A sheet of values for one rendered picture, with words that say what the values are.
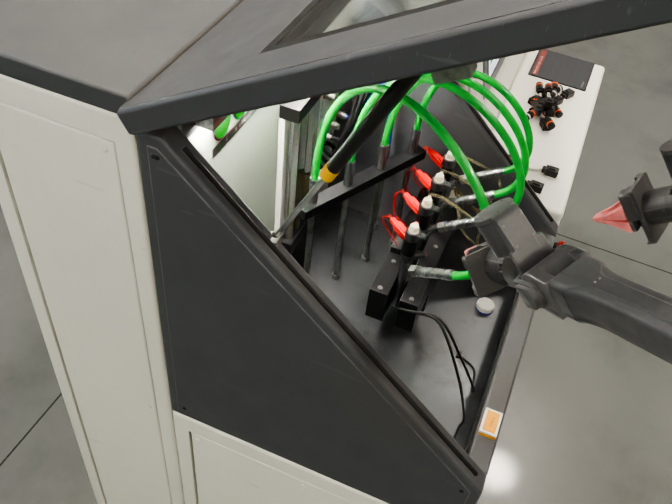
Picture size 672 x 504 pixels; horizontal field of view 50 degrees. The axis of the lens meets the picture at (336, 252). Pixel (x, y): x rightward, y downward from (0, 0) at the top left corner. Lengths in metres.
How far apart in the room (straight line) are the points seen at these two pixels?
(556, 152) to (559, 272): 0.97
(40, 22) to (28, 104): 0.12
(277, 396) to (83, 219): 0.42
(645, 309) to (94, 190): 0.73
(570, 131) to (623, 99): 2.22
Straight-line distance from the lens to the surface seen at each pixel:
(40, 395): 2.50
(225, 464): 1.53
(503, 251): 0.96
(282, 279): 1.00
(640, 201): 1.25
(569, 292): 0.86
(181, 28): 1.07
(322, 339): 1.06
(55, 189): 1.15
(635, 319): 0.79
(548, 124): 1.88
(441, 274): 1.19
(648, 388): 2.77
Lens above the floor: 2.02
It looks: 46 degrees down
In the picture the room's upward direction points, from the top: 7 degrees clockwise
